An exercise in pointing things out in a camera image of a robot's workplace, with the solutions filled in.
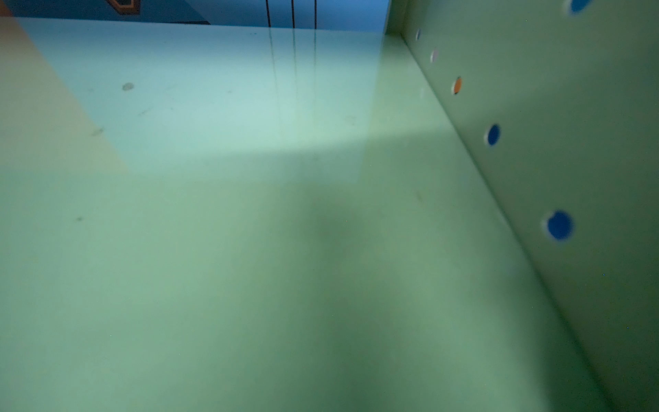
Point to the green wooden two-tier shelf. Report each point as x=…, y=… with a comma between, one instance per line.
x=329, y=206

